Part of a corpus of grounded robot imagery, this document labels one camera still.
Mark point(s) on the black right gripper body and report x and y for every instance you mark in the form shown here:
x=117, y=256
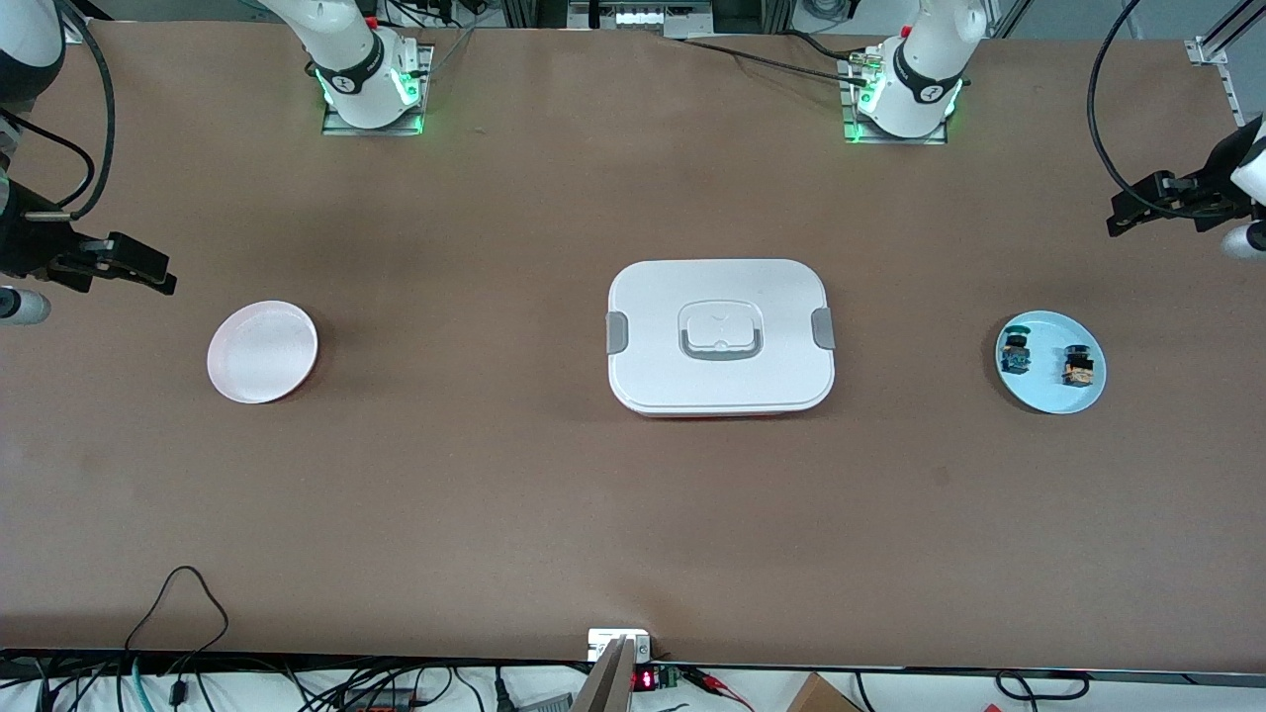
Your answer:
x=28, y=244

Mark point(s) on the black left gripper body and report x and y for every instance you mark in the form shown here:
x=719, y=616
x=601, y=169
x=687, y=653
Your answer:
x=1215, y=184

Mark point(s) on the orange and black switch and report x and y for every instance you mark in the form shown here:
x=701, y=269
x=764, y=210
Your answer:
x=1078, y=368

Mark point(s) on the pink round plate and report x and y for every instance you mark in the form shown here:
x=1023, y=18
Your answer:
x=262, y=351

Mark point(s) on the light blue round plate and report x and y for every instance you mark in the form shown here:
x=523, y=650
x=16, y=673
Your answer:
x=1050, y=391

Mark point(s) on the black power strip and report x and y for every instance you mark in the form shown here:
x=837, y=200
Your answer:
x=376, y=702

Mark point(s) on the metal device white sockets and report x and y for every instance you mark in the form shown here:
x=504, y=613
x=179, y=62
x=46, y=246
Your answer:
x=643, y=18

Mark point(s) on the black power plug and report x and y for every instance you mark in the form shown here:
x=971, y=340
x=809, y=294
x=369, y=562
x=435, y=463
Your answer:
x=501, y=692

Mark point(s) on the brown cardboard box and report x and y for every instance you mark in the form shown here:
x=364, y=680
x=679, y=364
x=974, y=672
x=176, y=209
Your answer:
x=821, y=697

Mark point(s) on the small white box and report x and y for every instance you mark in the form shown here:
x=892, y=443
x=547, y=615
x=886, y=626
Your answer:
x=608, y=638

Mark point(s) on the red clip lead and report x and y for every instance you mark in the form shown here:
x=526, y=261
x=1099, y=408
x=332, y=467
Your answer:
x=712, y=680

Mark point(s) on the red digit display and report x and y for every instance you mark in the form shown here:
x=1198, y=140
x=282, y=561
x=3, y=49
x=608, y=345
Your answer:
x=643, y=680

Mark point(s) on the small green circuit board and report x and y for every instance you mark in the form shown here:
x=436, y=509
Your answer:
x=669, y=678

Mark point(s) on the aluminium frame rail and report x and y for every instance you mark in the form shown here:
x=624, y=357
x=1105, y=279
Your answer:
x=1209, y=49

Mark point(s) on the green-capped push button switch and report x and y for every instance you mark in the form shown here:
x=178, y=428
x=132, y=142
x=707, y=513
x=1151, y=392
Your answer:
x=1016, y=354

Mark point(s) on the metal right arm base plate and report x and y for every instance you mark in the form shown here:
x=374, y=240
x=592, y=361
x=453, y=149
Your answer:
x=341, y=130

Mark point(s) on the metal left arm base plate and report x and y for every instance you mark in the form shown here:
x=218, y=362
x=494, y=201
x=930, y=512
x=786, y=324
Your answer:
x=890, y=140

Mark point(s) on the aluminium extrusion post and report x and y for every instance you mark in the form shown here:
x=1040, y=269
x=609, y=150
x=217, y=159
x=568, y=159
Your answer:
x=519, y=12

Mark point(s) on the grey wedge post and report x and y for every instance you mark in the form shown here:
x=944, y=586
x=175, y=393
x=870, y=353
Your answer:
x=605, y=687

